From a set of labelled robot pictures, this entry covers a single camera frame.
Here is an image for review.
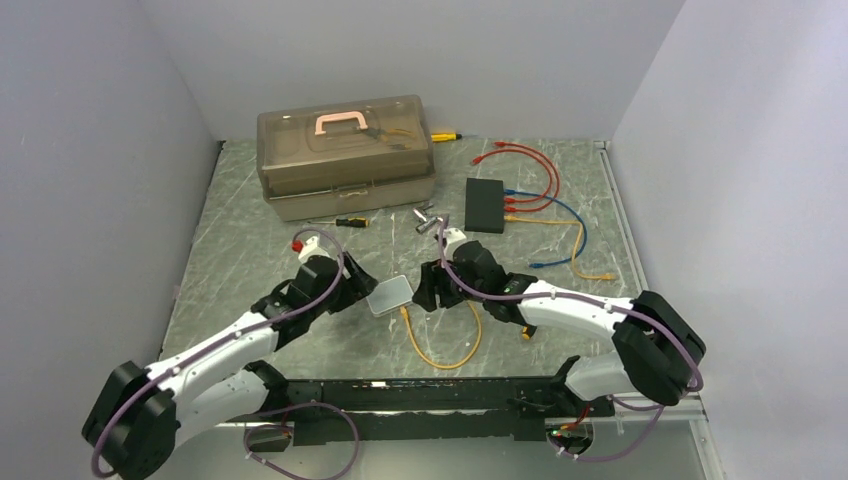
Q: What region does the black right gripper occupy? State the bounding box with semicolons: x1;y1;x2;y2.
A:
413;256;488;312

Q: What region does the black network switch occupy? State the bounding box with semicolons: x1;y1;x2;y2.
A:
464;178;505;234

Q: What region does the small white switch box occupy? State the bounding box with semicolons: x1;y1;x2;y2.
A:
366;275;413;317

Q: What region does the yellow ethernet cable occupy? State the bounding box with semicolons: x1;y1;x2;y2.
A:
504;213;617;284
400;301;484;371

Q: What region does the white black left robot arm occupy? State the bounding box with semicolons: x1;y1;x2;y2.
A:
82;253;378;479

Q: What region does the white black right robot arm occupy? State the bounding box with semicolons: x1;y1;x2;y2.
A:
412;241;707;415

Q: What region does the black yellow screwdriver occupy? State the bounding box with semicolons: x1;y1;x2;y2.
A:
309;217;369;229

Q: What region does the chrome socket adapter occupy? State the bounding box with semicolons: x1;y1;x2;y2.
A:
413;202;444;235

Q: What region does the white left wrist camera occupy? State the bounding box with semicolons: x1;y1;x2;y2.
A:
291;235;331;264

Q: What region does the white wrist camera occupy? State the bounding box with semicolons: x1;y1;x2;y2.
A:
442;227;468;257
291;235;331;264

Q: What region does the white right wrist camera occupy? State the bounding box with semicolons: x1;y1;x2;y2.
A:
442;227;468;257

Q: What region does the yellow ethernet cable in switch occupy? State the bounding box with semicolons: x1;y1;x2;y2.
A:
504;213;617;284

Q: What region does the blue ethernet cable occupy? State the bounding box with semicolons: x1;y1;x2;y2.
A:
504;190;590;270

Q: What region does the long red ethernet cable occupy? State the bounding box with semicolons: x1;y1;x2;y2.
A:
470;141;562;203

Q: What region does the brown translucent toolbox pink handle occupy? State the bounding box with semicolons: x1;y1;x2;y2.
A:
256;95;437;221

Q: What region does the yellow handled screwdriver by wall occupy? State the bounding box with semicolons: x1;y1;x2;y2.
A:
431;132;463;143

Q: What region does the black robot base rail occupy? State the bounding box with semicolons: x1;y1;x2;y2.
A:
245;369;615;446

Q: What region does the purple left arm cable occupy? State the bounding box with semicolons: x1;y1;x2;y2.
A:
91;226;362;480

